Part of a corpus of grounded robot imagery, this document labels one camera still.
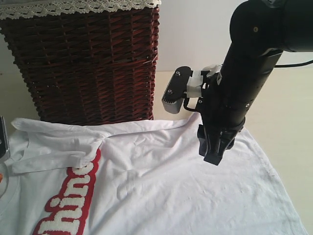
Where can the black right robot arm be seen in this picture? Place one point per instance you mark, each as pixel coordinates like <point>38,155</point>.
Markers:
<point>260,31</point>

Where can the white t-shirt with red lettering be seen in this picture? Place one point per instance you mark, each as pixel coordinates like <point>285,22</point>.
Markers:
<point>138,178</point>

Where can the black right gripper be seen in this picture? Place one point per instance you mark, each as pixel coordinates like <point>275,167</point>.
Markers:
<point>223,114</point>

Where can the dark red wicker basket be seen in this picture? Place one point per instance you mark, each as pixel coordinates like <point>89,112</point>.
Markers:
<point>88,68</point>

